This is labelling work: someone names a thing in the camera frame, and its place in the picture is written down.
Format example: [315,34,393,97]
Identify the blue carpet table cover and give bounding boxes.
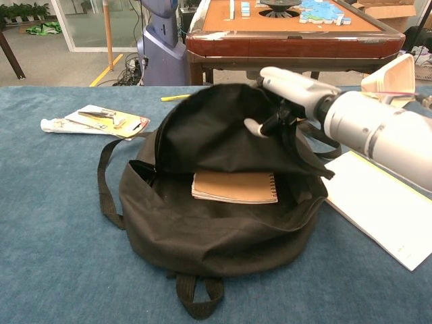
[0,85,432,324]

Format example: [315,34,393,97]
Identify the brown spiral notebook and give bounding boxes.
[191,171,279,205]

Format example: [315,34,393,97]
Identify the potted green plants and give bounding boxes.
[0,2,51,23]

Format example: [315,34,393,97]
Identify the blue mahjong tile pile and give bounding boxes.
[298,0,352,26]

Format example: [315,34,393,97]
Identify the white paper booklet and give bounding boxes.
[322,151,432,272]

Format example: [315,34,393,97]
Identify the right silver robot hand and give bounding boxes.
[244,66,342,138]

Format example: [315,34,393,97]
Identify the white framed glass partition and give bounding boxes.
[50,0,142,53]

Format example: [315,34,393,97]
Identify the dark table leg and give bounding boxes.
[0,30,26,80]

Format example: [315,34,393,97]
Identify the wire basket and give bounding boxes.
[414,62,432,82]

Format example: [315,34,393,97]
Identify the razor in yellow blister pack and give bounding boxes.
[63,104,151,138]

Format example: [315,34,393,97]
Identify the wooden pole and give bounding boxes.
[103,0,115,71]

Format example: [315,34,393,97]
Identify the tangled floor cables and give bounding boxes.
[113,53,146,86]

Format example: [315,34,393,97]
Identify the cardboard box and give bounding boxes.
[350,0,418,33]

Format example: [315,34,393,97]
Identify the brown mahjong table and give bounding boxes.
[185,0,406,85]

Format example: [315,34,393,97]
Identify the black fabric backpack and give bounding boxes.
[97,83,342,321]

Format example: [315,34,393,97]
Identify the green cloth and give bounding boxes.
[26,22,62,35]

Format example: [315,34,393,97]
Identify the beige plastic container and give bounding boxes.
[360,53,416,109]

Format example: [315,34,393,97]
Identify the black tripod stand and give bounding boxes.
[413,0,432,65]

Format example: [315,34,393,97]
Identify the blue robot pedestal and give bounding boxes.
[136,0,188,86]

